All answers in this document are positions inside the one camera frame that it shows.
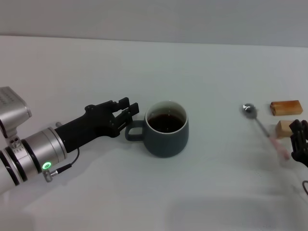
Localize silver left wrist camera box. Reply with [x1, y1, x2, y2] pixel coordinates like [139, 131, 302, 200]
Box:
[0, 86, 32, 140]

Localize pink handled metal spoon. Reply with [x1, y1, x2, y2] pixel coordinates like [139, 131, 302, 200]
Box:
[242, 103, 291, 161]

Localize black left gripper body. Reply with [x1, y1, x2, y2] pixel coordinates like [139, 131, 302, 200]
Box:
[54, 100, 122, 154]

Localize stained wooden block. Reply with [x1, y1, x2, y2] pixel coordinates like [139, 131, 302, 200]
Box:
[269, 100, 303, 116]

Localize dark grey ceramic coffee cup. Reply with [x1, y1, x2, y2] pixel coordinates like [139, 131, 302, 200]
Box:
[124, 100, 190, 159]

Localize plain light wooden block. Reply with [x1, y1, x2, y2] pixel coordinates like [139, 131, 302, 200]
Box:
[275, 120, 294, 139]

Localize black cable with metal plug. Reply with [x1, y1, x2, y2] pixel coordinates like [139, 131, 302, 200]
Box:
[42, 148, 80, 183]

